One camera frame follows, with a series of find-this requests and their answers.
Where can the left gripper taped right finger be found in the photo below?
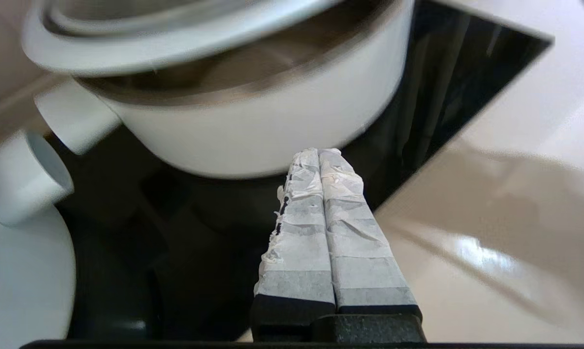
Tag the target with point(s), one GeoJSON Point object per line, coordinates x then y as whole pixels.
{"type": "Point", "coordinates": [359, 252]}

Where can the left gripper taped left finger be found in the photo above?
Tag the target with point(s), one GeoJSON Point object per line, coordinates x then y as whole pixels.
{"type": "Point", "coordinates": [299, 252]}

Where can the small glass pot lid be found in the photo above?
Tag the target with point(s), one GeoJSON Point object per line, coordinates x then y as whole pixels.
{"type": "Point", "coordinates": [127, 53]}

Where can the small white pot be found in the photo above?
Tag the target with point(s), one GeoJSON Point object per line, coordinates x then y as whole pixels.
{"type": "Point", "coordinates": [272, 126]}

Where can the large white pot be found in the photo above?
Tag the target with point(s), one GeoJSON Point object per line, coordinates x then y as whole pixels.
{"type": "Point", "coordinates": [20, 271]}

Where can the black glass induction cooktop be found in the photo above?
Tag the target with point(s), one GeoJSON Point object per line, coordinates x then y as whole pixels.
{"type": "Point", "coordinates": [442, 97]}

